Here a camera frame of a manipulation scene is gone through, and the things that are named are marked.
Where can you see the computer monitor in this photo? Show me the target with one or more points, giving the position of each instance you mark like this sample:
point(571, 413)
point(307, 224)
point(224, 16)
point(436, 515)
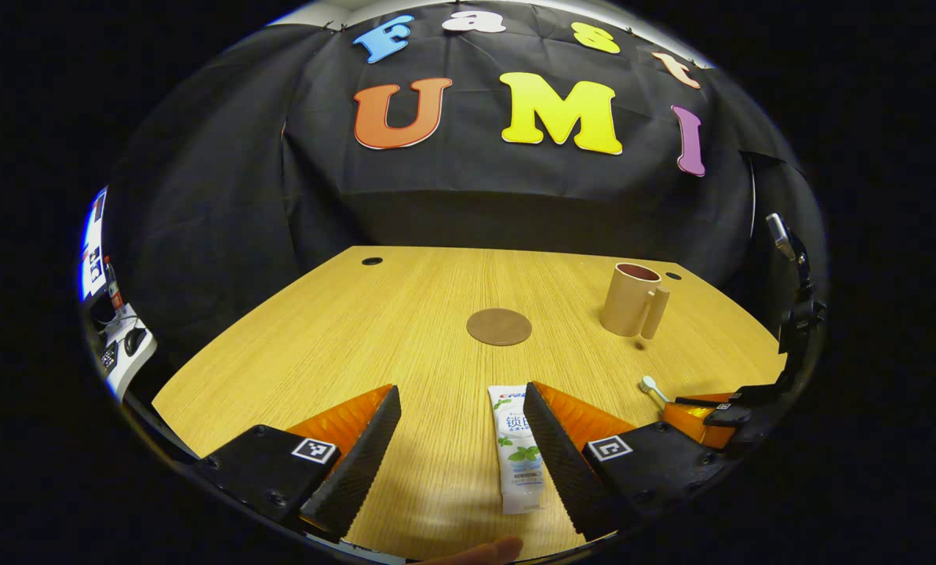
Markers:
point(92, 251)

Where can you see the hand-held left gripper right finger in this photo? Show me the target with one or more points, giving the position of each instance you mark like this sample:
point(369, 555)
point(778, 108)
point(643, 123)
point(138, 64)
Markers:
point(562, 463)

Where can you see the white toothbrush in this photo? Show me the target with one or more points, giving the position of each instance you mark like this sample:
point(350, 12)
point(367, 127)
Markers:
point(650, 384)

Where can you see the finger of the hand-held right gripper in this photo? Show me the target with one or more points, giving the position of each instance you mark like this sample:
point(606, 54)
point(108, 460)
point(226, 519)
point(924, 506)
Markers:
point(711, 400)
point(691, 424)

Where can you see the black computer mouse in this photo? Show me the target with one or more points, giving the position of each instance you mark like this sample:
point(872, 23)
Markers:
point(134, 340)

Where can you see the beige cup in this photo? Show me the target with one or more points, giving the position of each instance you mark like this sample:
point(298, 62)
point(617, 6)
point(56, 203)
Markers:
point(624, 302)

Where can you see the wooden desktop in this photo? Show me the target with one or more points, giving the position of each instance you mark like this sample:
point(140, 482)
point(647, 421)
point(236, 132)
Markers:
point(405, 329)

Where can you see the black backdrop cloth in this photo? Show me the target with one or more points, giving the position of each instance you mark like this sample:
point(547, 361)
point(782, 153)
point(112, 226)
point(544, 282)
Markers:
point(475, 196)

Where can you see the white toothpaste tube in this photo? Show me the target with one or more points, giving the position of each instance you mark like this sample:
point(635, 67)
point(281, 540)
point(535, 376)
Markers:
point(515, 471)

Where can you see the black keyboard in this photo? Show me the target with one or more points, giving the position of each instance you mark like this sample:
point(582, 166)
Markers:
point(108, 358)

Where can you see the red bottle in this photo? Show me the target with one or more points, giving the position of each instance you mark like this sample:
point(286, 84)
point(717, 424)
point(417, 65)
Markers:
point(114, 292)

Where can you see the round brown coaster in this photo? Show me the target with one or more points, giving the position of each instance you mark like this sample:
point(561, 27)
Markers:
point(499, 326)

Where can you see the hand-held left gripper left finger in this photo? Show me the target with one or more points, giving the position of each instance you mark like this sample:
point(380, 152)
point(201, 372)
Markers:
point(358, 471)

